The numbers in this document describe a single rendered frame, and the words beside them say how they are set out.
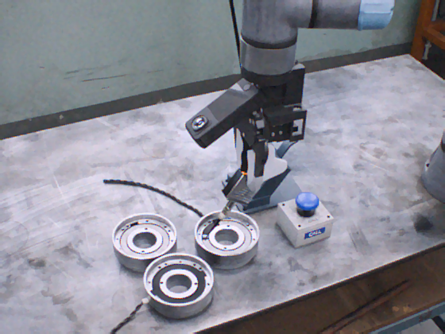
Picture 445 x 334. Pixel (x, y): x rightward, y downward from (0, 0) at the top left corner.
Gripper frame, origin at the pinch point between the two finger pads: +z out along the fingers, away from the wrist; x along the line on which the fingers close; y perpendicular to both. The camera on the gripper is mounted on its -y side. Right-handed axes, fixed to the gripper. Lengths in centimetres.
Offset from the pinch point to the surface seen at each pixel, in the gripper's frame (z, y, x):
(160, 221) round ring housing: 10.0, -12.3, 6.2
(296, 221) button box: 8.7, 8.1, -2.8
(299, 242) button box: 12.0, 8.3, -4.7
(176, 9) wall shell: 44, 39, 161
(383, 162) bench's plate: 13.2, 35.1, 10.3
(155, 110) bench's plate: 13.1, -2.6, 43.5
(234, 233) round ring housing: 11.0, -1.6, 0.3
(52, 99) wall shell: 75, -18, 159
